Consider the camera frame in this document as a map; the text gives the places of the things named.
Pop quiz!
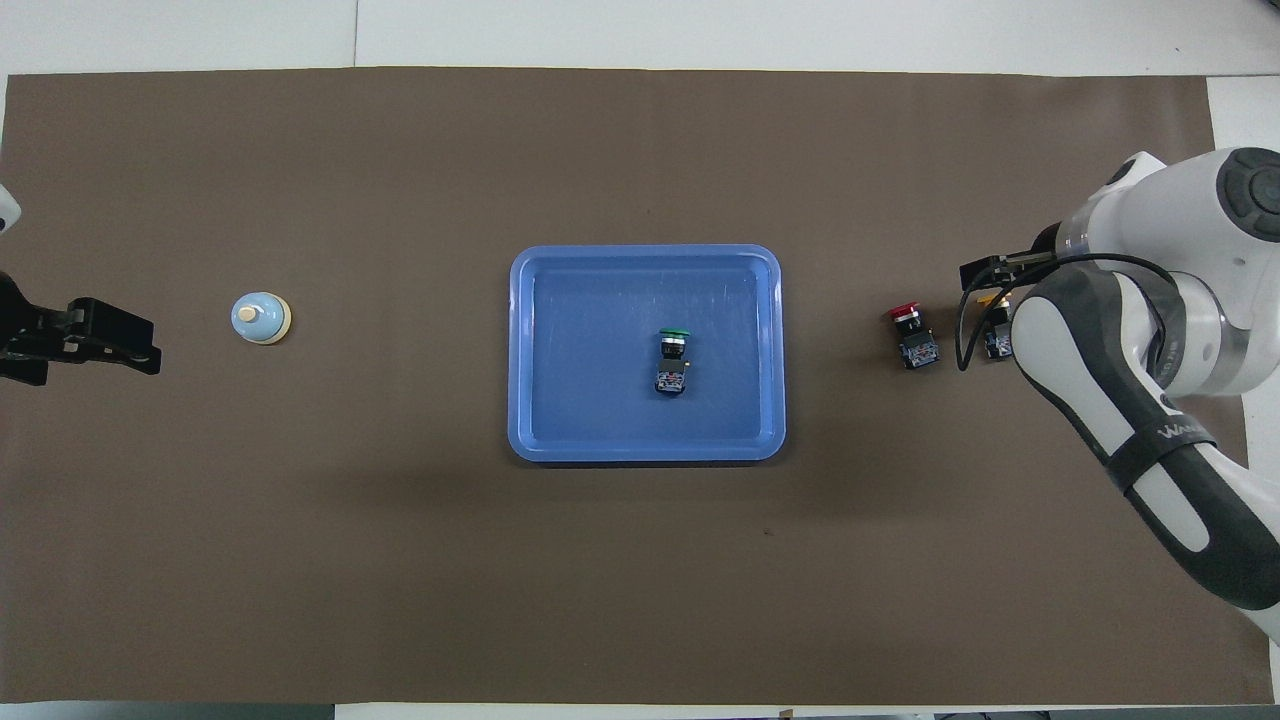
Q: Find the yellow push button switch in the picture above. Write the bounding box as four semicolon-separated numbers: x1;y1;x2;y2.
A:
977;290;1016;361

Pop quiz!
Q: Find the blue plastic tray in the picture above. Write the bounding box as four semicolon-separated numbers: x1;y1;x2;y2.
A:
507;244;787;463

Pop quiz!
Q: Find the light blue call bell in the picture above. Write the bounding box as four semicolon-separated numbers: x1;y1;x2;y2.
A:
231;291;294;347

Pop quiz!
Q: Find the brown table mat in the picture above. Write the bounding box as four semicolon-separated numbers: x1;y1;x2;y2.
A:
0;67;1273;705

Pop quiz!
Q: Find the red push button switch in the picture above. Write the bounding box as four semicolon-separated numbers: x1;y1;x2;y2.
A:
888;303;941;371

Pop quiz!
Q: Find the green push button switch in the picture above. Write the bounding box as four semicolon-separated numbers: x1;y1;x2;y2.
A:
655;328;693;398

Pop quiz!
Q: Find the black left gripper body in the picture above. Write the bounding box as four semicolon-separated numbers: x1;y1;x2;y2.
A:
0;272;79;361

